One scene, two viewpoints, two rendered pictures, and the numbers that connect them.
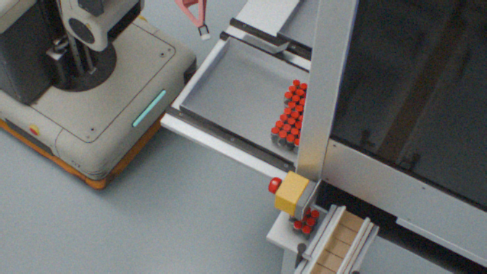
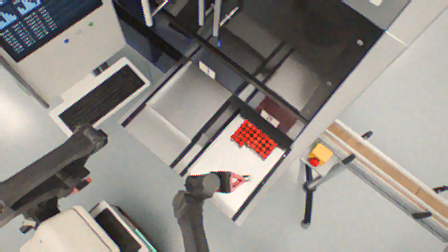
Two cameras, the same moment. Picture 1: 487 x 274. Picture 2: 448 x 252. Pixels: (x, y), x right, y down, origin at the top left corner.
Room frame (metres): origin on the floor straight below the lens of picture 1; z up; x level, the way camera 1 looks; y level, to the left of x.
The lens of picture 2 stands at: (1.21, 0.38, 2.48)
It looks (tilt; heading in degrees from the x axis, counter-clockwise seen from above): 70 degrees down; 273
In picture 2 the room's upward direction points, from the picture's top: 10 degrees clockwise
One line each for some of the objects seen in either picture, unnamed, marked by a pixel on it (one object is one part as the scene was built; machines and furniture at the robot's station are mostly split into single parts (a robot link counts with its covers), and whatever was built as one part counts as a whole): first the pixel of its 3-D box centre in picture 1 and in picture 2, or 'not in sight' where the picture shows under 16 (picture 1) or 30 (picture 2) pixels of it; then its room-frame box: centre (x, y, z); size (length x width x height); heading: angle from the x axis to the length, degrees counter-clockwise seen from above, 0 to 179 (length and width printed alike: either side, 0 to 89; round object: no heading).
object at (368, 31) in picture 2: not in sight; (318, 97); (0.94, -0.16, 1.40); 0.04 x 0.01 x 0.80; 152
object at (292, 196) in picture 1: (294, 195); (321, 153); (0.81, -0.12, 1.00); 0.08 x 0.07 x 0.07; 62
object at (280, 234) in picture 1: (303, 230); (320, 155); (0.77, -0.15, 0.87); 0.14 x 0.13 x 0.02; 62
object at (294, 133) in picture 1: (304, 119); (256, 138); (1.07, -0.15, 0.91); 0.18 x 0.02 x 0.05; 151
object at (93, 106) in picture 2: not in sight; (102, 98); (1.80, -0.22, 0.82); 0.40 x 0.14 x 0.02; 55
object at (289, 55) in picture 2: not in sight; (279, 42); (1.11, -0.26, 1.51); 0.43 x 0.01 x 0.59; 152
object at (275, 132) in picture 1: (289, 112); (250, 145); (1.09, -0.11, 0.91); 0.18 x 0.02 x 0.05; 151
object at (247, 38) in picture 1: (265, 40); (195, 148); (1.32, -0.05, 0.91); 0.14 x 0.03 x 0.06; 61
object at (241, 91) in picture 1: (259, 99); (237, 161); (1.13, -0.03, 0.90); 0.34 x 0.26 x 0.04; 61
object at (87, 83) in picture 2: not in sight; (95, 92); (1.85, -0.25, 0.79); 0.45 x 0.28 x 0.03; 55
